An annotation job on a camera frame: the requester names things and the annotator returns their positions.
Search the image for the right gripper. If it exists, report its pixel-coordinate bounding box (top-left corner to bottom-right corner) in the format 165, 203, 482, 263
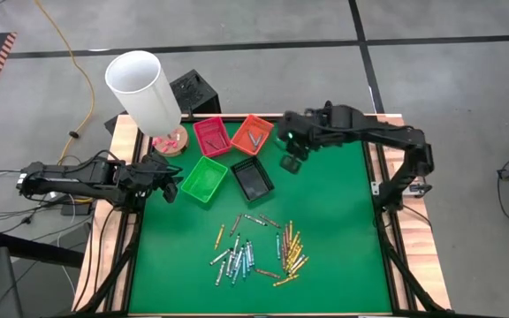
278, 110, 315, 175

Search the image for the black plastic basket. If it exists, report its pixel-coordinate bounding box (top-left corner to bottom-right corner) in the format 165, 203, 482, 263
230, 155, 276, 203

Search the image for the green plastic basket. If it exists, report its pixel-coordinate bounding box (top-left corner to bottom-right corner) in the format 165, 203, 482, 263
180, 155, 229, 204

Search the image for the black power adapter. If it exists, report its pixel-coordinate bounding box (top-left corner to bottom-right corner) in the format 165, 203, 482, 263
59, 199, 95, 216

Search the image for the yellow extension cable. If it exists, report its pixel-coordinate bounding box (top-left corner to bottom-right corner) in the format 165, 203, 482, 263
33, 0, 96, 167

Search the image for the orange plastic basket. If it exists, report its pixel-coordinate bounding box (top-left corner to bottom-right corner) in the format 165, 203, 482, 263
230, 114, 276, 157

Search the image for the black aluminium table frame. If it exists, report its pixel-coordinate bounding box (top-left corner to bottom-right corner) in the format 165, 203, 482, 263
71, 112, 454, 318

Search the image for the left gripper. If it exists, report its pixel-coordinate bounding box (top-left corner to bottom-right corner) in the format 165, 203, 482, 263
141, 152, 186, 191

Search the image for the black floor beam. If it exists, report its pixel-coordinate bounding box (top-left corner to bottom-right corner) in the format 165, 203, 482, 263
0, 229, 86, 269

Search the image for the white shade table lamp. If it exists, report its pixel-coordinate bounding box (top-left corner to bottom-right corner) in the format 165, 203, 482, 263
104, 49, 190, 159

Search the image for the black perforated box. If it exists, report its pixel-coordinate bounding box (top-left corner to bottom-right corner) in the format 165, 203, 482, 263
169, 69, 223, 117

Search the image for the red plastic basket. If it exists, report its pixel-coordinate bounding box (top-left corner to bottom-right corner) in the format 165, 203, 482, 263
192, 116, 232, 159

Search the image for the green table mat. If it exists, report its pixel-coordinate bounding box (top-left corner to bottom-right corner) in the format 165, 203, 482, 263
128, 119, 392, 315

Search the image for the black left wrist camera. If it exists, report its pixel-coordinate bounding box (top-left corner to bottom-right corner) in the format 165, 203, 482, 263
163, 181, 179, 205

